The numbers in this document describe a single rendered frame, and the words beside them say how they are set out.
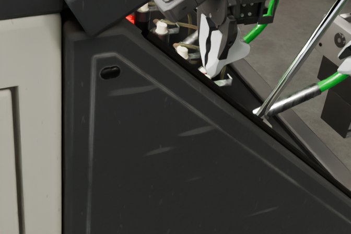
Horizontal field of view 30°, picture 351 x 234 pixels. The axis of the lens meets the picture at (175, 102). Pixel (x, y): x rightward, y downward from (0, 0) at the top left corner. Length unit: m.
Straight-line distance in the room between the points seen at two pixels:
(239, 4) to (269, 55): 2.41
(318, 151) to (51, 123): 0.78
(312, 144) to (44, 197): 0.76
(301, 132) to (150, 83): 0.77
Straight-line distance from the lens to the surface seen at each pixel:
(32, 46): 0.40
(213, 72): 0.94
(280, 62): 3.24
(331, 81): 0.90
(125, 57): 0.43
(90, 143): 0.47
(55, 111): 0.44
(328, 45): 1.52
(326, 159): 1.16
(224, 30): 0.88
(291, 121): 1.22
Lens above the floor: 1.66
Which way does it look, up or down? 36 degrees down
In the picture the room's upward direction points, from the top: 7 degrees clockwise
